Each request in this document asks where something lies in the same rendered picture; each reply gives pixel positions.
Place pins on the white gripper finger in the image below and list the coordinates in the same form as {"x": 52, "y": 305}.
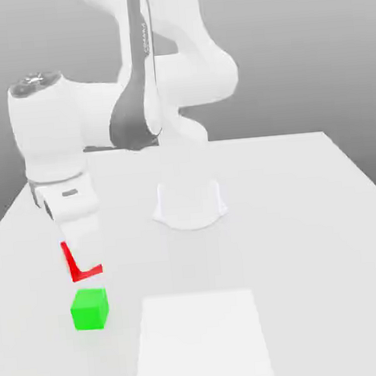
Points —
{"x": 83, "y": 242}

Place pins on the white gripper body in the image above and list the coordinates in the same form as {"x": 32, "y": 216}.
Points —
{"x": 75, "y": 202}

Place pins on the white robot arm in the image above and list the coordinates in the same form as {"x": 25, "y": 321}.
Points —
{"x": 194, "y": 78}

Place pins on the small green cube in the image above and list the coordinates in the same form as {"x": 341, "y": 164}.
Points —
{"x": 88, "y": 309}

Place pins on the small red cube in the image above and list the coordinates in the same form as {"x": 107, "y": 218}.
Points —
{"x": 74, "y": 269}

